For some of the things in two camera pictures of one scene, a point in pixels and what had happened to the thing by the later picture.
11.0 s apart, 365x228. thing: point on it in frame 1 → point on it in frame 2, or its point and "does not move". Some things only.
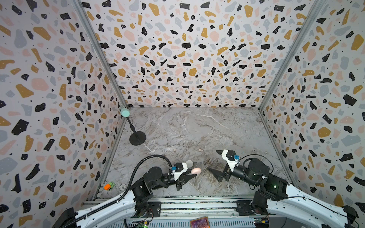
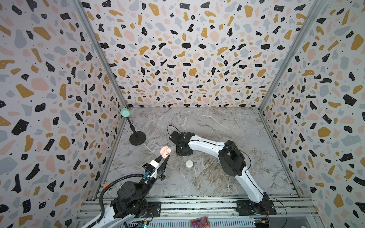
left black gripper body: (168, 180) → (160, 176)
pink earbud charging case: (196, 171) → (165, 151)
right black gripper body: (228, 172) → (180, 141)
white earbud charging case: (189, 163) does not move
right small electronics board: (261, 223) does not move
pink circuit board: (200, 223) does not move
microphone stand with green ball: (136, 137) does not move
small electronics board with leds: (143, 224) does not move
